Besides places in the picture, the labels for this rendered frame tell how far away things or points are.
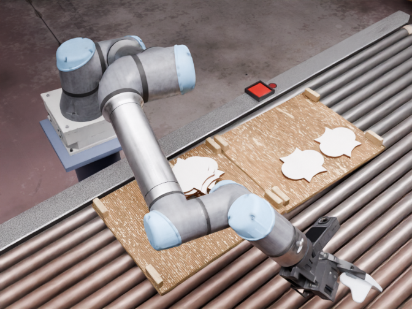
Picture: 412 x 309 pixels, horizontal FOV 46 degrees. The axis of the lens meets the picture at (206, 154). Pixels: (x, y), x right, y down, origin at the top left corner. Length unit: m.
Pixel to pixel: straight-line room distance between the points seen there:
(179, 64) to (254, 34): 2.72
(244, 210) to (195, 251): 0.44
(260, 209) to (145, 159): 0.26
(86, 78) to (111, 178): 0.31
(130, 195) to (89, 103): 0.35
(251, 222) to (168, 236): 0.16
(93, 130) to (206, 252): 0.59
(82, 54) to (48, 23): 2.71
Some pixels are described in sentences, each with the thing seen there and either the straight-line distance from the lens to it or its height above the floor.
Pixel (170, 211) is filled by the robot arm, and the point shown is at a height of 1.28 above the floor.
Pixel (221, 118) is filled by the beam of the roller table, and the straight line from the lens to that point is 1.65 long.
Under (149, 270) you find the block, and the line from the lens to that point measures 1.22.
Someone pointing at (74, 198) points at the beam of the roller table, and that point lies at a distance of 1.46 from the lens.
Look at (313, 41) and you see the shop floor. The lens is 3.81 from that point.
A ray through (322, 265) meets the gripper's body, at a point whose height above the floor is 1.17.
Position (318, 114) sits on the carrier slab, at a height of 0.94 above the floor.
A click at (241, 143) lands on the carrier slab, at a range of 1.53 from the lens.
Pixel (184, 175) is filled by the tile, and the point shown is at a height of 0.99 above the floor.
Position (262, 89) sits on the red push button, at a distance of 1.75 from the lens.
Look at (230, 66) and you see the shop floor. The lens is 3.48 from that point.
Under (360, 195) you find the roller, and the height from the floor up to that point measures 0.92.
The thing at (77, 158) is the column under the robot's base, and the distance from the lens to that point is 1.64.
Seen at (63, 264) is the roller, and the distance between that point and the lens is 1.33.
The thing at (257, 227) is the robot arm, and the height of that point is 1.31.
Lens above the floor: 1.99
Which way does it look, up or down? 45 degrees down
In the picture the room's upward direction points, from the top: 1 degrees counter-clockwise
